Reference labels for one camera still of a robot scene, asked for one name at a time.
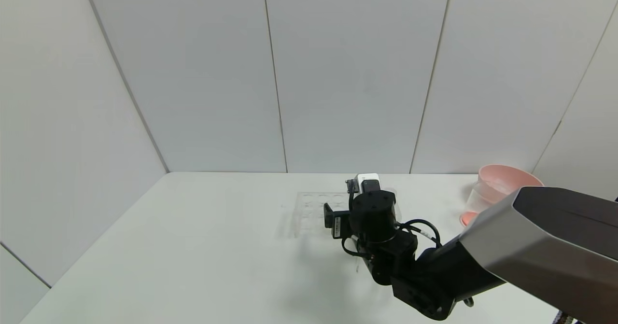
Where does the clear plastic beaker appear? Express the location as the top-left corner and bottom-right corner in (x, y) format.
(460, 179), (521, 227)

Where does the pink bowl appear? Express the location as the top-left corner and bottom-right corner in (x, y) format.
(478, 164), (545, 204)

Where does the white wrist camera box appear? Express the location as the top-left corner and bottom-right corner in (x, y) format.
(345, 173), (380, 195)

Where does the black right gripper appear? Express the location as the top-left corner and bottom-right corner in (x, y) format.
(323, 202), (353, 239)

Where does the clear plastic test tube rack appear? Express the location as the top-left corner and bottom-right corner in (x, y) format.
(292, 191), (353, 239)

